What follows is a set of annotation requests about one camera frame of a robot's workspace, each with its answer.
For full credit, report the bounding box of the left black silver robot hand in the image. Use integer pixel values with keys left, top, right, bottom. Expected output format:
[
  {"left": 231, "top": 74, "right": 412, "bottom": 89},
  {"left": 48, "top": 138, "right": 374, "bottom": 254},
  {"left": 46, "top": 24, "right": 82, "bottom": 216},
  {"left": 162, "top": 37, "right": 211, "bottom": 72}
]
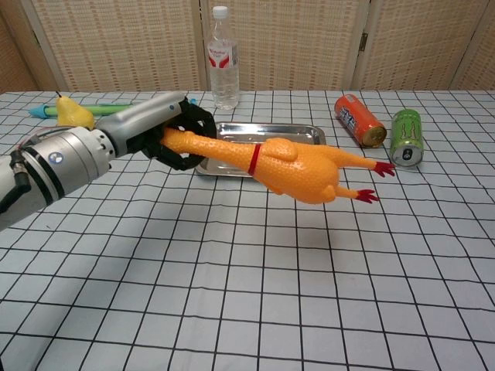
[{"left": 94, "top": 91, "right": 218, "bottom": 172}]

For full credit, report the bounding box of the orange rubber chicken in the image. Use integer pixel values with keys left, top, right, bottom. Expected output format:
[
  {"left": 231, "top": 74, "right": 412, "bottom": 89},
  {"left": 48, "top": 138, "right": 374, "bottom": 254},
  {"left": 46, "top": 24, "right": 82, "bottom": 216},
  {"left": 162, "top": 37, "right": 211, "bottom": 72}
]
[{"left": 162, "top": 128, "right": 396, "bottom": 206}]

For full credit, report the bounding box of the green blue water squirter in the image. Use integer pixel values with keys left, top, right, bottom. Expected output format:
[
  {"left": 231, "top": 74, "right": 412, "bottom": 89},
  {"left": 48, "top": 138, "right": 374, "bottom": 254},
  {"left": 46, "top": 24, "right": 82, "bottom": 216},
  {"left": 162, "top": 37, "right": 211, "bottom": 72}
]
[{"left": 29, "top": 97, "right": 199, "bottom": 119}]

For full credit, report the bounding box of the silver metal tray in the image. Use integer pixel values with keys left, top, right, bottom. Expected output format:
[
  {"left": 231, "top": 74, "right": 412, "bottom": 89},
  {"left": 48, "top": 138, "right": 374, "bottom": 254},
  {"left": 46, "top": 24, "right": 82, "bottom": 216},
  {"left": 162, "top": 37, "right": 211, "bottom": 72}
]
[{"left": 195, "top": 121, "right": 326, "bottom": 179}]

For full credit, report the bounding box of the yellow pear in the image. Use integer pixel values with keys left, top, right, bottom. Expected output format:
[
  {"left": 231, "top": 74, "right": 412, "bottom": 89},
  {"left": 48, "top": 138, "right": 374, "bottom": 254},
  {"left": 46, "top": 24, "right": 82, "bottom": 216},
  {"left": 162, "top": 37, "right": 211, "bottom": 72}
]
[{"left": 54, "top": 91, "right": 95, "bottom": 131}]

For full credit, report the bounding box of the woven bamboo folding screen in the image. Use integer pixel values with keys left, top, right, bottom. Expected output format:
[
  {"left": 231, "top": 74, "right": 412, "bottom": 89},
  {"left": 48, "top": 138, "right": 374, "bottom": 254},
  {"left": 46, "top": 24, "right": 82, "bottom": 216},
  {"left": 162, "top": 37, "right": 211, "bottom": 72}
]
[{"left": 0, "top": 0, "right": 495, "bottom": 94}]

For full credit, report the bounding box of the clear plastic water bottle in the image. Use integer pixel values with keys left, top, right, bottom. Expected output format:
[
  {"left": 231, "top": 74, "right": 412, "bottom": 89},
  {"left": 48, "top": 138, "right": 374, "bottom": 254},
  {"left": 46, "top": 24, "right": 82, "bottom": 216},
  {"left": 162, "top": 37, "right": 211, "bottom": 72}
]
[{"left": 207, "top": 5, "right": 241, "bottom": 111}]

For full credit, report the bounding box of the orange soda can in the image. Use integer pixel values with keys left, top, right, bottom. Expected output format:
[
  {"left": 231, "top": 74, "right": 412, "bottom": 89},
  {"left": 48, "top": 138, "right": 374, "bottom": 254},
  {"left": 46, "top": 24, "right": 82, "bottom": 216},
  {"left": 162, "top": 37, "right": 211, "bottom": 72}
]
[{"left": 333, "top": 93, "right": 388, "bottom": 149}]

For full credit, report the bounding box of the green energy drink can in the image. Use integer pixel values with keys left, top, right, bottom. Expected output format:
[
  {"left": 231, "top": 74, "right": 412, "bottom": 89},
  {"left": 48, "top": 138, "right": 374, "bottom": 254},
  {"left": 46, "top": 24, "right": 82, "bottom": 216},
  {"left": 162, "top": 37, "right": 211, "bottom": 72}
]
[{"left": 388, "top": 108, "right": 424, "bottom": 168}]

